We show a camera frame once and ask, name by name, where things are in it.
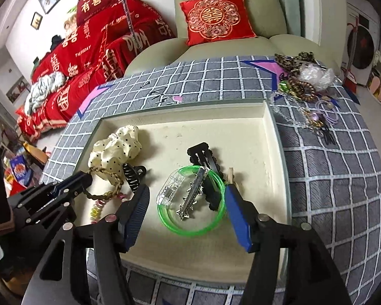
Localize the pile of spare jewelry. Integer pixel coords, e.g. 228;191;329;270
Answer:
269;52;339;145

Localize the small framed wall picture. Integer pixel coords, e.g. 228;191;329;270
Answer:
31;12;42;30

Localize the small black claw clip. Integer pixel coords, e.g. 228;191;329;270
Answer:
122;163;147;193

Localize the cream polka dot scrunchie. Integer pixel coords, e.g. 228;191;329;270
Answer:
88;125;142;180

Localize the pink star paper marker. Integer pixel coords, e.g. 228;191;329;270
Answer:
77;84;113;119

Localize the grey checked tablecloth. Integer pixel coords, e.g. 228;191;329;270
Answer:
41;56;381;304

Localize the beige wooden hair clip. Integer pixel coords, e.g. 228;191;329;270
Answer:
227;167;237;186

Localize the blue snack box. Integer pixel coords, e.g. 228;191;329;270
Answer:
10;155;33;187

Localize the white washing machine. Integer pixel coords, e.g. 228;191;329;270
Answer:
341;3;379;86

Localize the pink yellow coil bracelet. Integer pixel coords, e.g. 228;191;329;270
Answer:
90;191;128;225

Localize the red printed bedspread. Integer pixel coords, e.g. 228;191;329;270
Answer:
17;0;175;141

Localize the red embroidered cushion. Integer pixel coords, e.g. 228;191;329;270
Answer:
180;0;257;47

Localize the grey white knotted cloth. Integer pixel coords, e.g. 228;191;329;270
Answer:
24;71;66;116

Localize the black long hair clip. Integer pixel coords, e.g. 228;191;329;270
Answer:
187;142;224;211

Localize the grey shallow tray box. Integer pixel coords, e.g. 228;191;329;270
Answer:
73;99;293;285

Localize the green translucent bangle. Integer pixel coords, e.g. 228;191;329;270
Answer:
156;165;226;237

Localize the green leather armchair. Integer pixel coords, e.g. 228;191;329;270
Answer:
125;0;340;75

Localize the silver metal hair clip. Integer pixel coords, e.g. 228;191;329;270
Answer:
176;167;207;220

